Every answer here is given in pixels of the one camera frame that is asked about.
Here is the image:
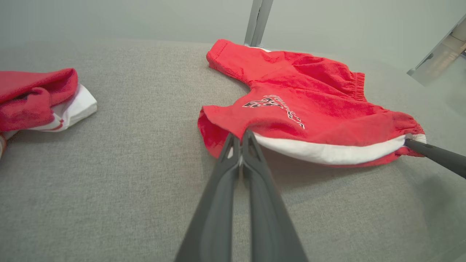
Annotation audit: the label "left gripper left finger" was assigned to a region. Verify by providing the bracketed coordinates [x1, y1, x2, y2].
[175, 133, 241, 262]

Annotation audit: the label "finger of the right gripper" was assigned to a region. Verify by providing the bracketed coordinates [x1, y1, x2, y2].
[404, 138, 466, 179]

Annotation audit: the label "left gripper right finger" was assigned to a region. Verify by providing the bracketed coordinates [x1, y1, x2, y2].
[242, 129, 308, 262]

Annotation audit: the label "red shorts with print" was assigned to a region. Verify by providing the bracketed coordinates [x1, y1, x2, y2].
[198, 39, 427, 168]

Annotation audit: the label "red and white shirt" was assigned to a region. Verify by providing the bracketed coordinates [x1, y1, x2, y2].
[0, 68, 98, 158]

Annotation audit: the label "grey fabric sofa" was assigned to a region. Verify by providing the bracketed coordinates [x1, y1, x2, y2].
[0, 38, 466, 262]

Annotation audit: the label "grey metal wall rail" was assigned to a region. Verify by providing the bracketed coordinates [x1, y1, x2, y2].
[407, 15, 466, 87]

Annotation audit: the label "grey partition post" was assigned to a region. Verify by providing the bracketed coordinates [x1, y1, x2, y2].
[244, 0, 274, 47]

